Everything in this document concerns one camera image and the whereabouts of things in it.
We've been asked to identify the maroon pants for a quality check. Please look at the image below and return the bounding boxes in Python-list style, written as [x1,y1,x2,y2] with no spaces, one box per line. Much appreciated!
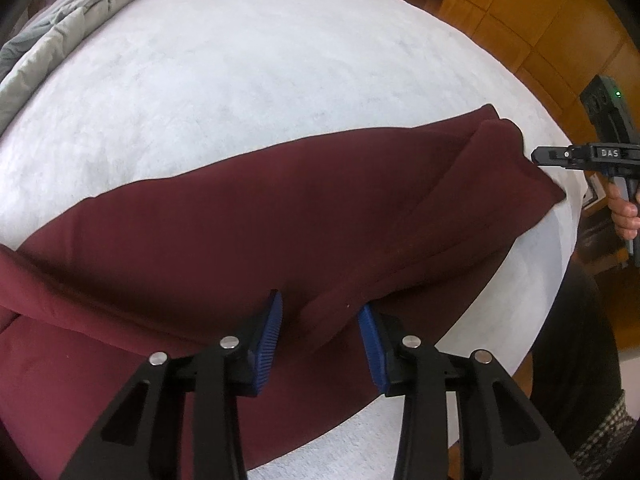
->
[1,105,565,479]

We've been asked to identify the grey duvet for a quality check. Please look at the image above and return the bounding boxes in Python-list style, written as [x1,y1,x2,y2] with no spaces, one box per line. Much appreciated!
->
[1,0,134,129]

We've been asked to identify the wooden desk cabinet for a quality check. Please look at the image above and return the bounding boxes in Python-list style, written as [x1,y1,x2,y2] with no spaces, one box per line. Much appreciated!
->
[405,0,639,143]

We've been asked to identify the person's right hand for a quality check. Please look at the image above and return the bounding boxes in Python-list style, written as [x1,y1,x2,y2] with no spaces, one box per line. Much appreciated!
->
[606,182,640,240]

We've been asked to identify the checkered right sleeve forearm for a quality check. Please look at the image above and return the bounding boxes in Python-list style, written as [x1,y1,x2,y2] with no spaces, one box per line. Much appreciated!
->
[572,391,637,480]

